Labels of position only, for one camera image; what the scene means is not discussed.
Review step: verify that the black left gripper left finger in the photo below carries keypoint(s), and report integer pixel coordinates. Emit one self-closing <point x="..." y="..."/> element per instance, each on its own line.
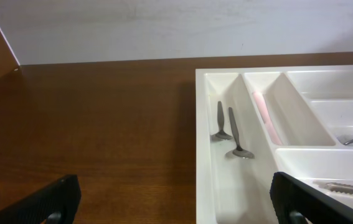
<point x="55" y="203"/>

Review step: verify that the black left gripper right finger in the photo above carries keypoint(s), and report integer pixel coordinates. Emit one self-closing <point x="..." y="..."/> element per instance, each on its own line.
<point x="296" y="202"/>

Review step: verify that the dark-handled small metal teaspoon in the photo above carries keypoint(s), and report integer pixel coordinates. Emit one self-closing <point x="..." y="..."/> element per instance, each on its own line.
<point x="239" y="151"/>

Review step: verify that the pink plastic knife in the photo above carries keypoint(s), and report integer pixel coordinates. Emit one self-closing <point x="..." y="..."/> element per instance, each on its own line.
<point x="261" y="104"/>

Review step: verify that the white plastic cutlery tray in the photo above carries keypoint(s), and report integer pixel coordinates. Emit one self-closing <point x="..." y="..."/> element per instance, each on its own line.
<point x="312" y="111"/>

